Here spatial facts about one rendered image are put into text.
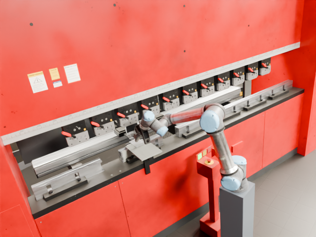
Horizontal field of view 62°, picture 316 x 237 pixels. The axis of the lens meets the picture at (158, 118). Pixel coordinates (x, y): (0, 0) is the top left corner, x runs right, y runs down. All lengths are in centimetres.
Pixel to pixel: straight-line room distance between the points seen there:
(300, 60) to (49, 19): 267
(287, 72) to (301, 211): 159
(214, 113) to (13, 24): 120
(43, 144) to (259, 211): 213
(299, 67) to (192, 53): 159
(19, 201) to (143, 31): 133
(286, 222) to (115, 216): 159
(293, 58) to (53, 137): 272
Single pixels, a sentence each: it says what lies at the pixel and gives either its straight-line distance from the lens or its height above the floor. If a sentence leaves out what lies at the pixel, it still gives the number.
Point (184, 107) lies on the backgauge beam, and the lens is 269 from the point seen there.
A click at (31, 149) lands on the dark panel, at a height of 101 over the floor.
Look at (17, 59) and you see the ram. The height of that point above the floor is 181.
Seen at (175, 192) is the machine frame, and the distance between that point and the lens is 245.
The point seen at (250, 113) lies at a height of 87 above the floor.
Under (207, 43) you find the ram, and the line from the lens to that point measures 231.
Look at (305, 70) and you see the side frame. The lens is 343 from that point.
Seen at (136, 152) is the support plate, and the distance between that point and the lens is 199.
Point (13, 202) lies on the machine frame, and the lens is 177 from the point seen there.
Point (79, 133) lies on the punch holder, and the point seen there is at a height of 125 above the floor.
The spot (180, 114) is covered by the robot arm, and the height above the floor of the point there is 130.
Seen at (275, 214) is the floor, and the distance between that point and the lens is 294.
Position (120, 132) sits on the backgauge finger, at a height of 102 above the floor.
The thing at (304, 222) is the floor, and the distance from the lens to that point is 293.
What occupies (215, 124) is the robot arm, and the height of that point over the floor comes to 135.
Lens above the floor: 203
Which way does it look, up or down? 24 degrees down
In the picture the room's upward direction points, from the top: 8 degrees counter-clockwise
